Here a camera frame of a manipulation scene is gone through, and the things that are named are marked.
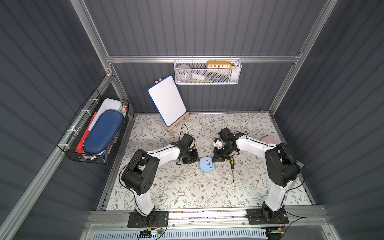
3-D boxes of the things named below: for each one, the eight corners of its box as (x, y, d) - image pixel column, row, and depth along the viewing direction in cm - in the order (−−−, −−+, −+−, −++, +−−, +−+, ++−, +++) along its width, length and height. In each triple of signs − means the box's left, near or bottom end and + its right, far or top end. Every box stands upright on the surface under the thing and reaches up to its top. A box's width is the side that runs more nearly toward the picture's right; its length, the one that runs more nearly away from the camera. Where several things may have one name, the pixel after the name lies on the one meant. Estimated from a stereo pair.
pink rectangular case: (262, 144, 104) (264, 142, 102) (260, 137, 108) (261, 135, 106) (276, 144, 104) (277, 142, 102) (273, 137, 108) (274, 135, 106)
